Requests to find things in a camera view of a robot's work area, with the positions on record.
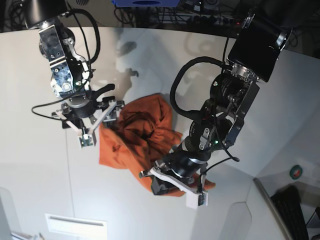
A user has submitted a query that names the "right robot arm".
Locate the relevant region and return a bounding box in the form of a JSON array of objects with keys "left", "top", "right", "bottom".
[{"left": 21, "top": 0, "right": 125, "bottom": 130}]

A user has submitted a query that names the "black keyboard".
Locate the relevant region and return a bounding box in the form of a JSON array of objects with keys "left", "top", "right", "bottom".
[{"left": 271, "top": 185, "right": 309, "bottom": 240}]

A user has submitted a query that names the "orange t-shirt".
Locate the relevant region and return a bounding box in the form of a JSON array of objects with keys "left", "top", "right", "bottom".
[{"left": 98, "top": 92, "right": 216, "bottom": 198}]

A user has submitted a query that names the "blue box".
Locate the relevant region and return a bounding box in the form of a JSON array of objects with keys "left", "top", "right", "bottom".
[{"left": 111, "top": 0, "right": 181, "bottom": 8}]

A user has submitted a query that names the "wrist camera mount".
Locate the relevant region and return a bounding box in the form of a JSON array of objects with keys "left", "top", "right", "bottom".
[
  {"left": 51, "top": 103, "right": 109, "bottom": 148},
  {"left": 139, "top": 167, "right": 209, "bottom": 209}
]

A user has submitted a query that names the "green tape roll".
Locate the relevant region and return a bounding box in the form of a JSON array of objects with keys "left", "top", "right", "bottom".
[{"left": 289, "top": 164, "right": 303, "bottom": 180}]

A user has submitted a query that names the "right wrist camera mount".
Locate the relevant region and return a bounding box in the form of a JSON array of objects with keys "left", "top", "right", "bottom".
[{"left": 51, "top": 103, "right": 109, "bottom": 148}]

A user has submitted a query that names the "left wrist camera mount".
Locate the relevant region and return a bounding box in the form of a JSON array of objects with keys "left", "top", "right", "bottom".
[{"left": 139, "top": 167, "right": 209, "bottom": 209}]

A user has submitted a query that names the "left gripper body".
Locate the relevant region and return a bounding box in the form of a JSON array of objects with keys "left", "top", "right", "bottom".
[{"left": 156, "top": 150, "right": 209, "bottom": 185}]

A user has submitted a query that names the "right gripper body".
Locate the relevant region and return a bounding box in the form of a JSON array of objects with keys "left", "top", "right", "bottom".
[{"left": 61, "top": 95, "right": 98, "bottom": 123}]

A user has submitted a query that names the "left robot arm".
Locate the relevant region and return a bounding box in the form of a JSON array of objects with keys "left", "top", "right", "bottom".
[{"left": 148, "top": 4, "right": 294, "bottom": 198}]

